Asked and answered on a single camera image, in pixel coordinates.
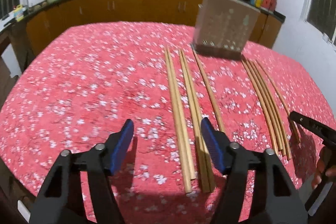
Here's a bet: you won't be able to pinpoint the lower wooden kitchen cabinets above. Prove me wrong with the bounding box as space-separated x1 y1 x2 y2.
24 0 285 57

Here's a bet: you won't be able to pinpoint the person's right hand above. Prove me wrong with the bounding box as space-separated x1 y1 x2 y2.
311 147 336 189

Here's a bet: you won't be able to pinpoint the red floral tablecloth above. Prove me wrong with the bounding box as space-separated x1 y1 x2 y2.
0 21 336 223

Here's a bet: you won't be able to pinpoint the right window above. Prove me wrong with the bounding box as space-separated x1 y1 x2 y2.
306 0 335 46

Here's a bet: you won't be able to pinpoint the yellow dish soap bottle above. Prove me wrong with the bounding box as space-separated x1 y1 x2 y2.
13 5 25 22

